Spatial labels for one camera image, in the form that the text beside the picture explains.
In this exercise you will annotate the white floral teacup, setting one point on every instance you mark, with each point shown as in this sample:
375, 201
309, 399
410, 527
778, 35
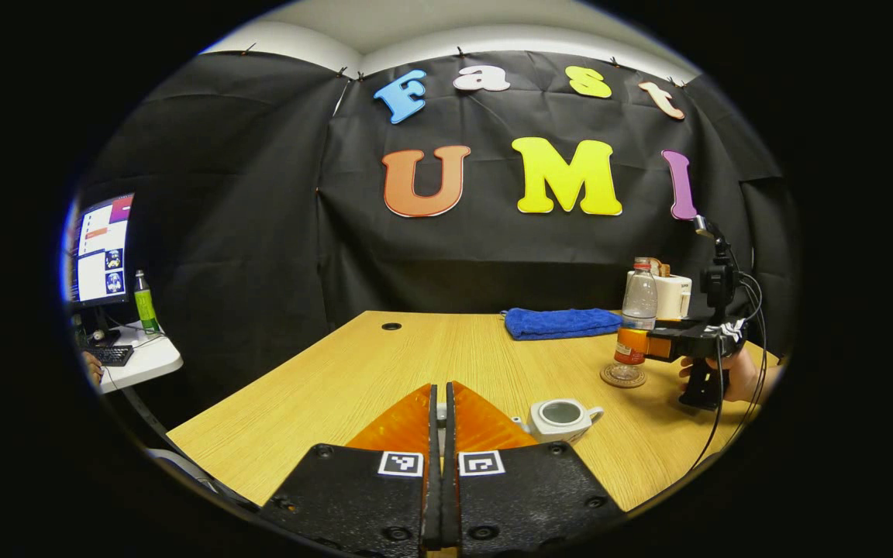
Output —
559, 422

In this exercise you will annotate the computer monitor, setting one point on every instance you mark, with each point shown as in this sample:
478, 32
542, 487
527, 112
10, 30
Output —
101, 252

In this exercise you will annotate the black keyboard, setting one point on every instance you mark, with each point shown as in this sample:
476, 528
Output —
109, 356

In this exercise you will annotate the green drink bottle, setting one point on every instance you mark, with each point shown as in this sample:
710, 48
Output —
146, 306

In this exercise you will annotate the blue folded towel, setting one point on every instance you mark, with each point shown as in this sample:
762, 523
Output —
563, 323

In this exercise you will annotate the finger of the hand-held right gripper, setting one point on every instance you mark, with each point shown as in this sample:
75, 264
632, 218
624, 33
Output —
632, 345
679, 324

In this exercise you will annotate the black backdrop cloth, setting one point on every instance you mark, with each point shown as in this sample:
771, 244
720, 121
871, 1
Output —
245, 232

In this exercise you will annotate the toasted bread slice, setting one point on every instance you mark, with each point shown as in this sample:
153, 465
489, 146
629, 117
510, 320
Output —
660, 267

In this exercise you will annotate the clear plastic water bottle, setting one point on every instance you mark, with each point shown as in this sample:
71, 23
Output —
639, 302

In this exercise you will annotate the white toaster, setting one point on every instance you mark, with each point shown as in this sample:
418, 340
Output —
675, 298

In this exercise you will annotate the white side table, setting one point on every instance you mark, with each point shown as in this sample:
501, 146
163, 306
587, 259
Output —
148, 363

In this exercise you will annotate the round wooden coaster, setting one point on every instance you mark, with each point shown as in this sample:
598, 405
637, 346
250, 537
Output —
609, 380

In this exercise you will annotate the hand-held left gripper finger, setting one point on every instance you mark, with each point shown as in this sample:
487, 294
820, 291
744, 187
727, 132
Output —
451, 496
432, 496

